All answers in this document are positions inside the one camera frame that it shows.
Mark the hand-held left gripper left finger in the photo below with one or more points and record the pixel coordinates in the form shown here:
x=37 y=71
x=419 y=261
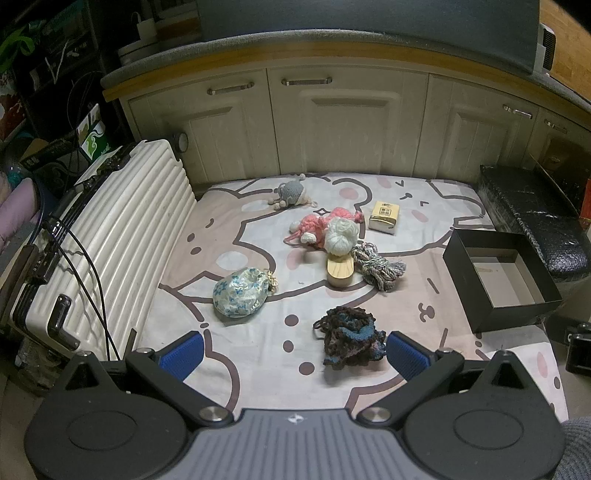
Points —
x=182 y=355

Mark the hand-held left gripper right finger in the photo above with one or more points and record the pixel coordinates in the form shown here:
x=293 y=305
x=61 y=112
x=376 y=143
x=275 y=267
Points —
x=408 y=356

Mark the dark crochet yarn piece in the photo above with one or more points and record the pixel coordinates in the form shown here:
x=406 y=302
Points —
x=351 y=337

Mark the blue floral fabric pouch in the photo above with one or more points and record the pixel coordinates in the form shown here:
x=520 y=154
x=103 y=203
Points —
x=240 y=293

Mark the black cardboard box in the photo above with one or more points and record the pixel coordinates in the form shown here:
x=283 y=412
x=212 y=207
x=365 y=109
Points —
x=466 y=281

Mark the oval wooden box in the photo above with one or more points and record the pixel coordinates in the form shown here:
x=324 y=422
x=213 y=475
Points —
x=340 y=274

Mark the white yarn ball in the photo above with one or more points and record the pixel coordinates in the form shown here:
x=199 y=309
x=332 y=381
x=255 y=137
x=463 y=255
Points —
x=341 y=235

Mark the printed cartoon blanket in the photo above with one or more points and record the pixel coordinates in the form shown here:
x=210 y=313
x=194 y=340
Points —
x=254 y=332

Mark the white ribbed suitcase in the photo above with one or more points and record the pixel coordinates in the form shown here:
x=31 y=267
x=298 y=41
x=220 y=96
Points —
x=138 y=221

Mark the yellow tissue packet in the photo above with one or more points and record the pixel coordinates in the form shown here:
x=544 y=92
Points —
x=384 y=214

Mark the pink crochet doll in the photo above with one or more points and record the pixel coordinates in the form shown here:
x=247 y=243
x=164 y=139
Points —
x=314 y=224

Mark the black device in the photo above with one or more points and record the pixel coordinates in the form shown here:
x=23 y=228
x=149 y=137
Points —
x=579 y=355

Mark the person's grey clothed leg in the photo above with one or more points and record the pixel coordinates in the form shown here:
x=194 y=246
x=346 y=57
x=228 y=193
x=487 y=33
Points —
x=577 y=452

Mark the grey crochet doll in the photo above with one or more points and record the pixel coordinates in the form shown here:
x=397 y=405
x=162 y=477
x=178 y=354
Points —
x=290 y=191

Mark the cream cabinet door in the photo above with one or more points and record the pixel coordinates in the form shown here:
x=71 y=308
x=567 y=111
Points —
x=540 y=134
x=203 y=138
x=471 y=138
x=346 y=129

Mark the purple cloth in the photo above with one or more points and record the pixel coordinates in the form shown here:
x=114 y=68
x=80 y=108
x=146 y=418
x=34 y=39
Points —
x=16 y=207

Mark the green and white box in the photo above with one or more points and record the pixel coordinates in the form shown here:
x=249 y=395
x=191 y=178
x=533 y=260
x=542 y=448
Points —
x=94 y=138

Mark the black flat box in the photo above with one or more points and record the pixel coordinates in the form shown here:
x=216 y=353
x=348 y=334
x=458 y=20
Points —
x=46 y=154

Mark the cluttered black shelf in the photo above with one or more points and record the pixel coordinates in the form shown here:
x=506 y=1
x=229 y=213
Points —
x=27 y=83

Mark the white plug adapter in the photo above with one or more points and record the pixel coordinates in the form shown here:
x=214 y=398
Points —
x=147 y=28

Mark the white appliance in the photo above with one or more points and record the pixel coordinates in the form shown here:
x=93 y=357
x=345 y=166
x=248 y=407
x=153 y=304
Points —
x=547 y=46

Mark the dark grey panel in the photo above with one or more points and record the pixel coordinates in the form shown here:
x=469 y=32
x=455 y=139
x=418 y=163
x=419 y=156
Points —
x=369 y=18

